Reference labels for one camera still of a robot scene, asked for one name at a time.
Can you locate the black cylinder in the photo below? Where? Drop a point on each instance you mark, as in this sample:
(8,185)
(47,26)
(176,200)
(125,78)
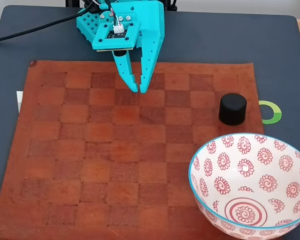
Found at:
(232,110)

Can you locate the black stand leg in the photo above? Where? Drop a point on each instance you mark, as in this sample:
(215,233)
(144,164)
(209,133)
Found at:
(72,3)
(173,5)

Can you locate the teal framed camera board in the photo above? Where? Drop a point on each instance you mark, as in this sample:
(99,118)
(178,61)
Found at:
(100,40)

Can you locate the brown leather chessboard mat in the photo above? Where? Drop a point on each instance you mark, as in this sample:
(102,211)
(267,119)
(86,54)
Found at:
(90,150)

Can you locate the white bowl red flower print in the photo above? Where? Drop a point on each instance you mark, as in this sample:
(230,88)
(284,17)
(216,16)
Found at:
(252,162)

